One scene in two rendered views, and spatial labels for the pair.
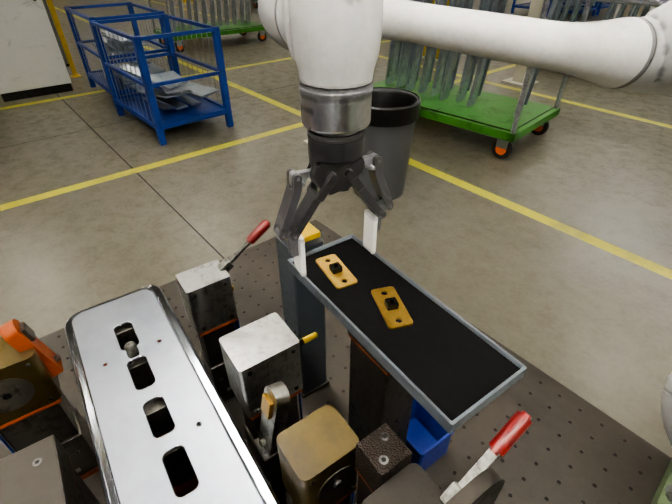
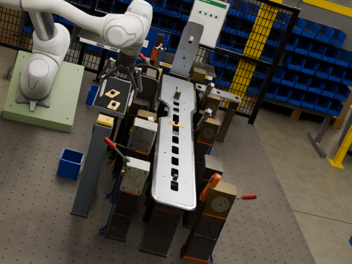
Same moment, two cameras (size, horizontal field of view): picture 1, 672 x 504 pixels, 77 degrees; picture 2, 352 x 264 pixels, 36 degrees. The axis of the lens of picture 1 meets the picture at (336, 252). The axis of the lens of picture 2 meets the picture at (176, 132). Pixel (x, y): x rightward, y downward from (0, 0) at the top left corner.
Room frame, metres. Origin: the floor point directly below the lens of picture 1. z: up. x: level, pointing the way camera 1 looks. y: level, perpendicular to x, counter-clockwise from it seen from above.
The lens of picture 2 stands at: (2.22, 1.19, 2.09)
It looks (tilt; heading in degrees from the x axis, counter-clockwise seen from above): 25 degrees down; 207
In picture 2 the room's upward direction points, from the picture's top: 19 degrees clockwise
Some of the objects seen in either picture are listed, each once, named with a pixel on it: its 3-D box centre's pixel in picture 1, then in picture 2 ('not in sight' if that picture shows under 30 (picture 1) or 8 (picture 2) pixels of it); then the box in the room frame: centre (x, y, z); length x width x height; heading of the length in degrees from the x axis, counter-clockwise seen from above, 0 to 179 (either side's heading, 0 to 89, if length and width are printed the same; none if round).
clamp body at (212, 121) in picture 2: not in sight; (202, 150); (-0.09, 0.18, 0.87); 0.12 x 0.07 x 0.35; 125
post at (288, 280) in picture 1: (304, 319); (91, 168); (0.66, 0.07, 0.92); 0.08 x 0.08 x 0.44; 35
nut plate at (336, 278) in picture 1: (335, 268); (113, 104); (0.54, 0.00, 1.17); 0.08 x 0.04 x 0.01; 27
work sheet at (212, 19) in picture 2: not in sight; (205, 21); (-0.82, -0.44, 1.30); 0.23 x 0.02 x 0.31; 125
